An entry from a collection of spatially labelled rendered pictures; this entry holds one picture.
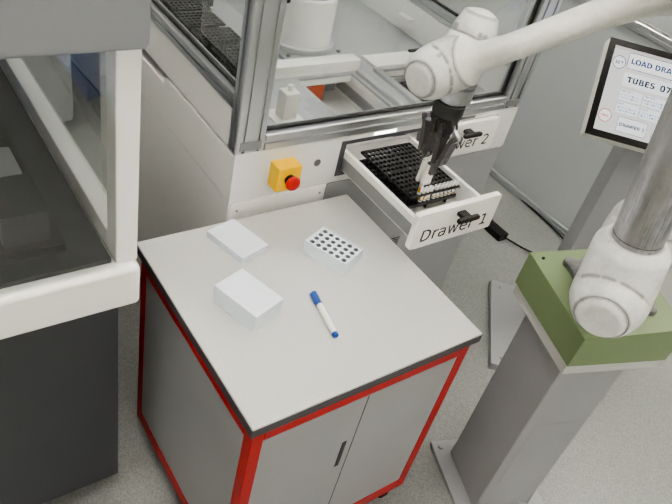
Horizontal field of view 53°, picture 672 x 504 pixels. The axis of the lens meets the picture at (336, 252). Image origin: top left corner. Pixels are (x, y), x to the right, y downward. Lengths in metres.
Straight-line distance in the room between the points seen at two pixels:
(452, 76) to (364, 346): 0.60
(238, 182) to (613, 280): 0.90
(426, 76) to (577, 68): 2.11
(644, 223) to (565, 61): 2.15
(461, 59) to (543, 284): 0.63
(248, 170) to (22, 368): 0.68
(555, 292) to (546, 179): 1.94
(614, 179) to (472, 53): 1.19
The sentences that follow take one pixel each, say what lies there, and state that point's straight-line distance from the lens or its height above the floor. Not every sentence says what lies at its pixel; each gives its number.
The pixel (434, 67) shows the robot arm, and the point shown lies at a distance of 1.37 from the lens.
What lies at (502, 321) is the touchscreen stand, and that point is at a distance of 2.86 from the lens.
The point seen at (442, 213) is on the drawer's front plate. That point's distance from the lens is 1.70.
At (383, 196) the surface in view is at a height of 0.87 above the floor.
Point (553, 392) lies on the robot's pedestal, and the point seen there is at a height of 0.59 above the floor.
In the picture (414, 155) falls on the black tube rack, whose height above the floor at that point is 0.90.
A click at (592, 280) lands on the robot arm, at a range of 1.43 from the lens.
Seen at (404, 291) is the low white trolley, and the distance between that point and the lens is 1.68.
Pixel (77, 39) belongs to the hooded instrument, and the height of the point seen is 1.39.
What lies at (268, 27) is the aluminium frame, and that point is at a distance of 1.54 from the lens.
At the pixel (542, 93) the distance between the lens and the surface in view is 3.56.
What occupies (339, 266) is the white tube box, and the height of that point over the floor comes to 0.78.
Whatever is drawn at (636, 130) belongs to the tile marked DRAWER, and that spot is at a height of 1.00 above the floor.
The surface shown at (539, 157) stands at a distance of 3.61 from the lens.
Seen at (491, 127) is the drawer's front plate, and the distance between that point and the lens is 2.22.
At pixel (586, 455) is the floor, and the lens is 2.62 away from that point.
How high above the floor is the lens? 1.84
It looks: 39 degrees down
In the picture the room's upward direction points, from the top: 15 degrees clockwise
